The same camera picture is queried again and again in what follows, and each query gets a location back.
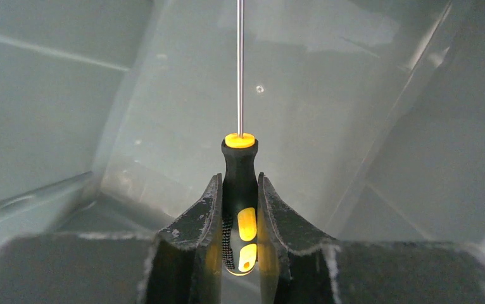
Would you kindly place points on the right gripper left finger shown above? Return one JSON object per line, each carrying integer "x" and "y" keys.
{"x": 184, "y": 263}

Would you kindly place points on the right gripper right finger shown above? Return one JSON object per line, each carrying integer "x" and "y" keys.
{"x": 297, "y": 261}

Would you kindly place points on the black yellow screwdriver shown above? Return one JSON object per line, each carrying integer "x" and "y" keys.
{"x": 240, "y": 186}

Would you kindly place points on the grey plastic storage bin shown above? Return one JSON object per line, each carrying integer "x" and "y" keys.
{"x": 369, "y": 117}

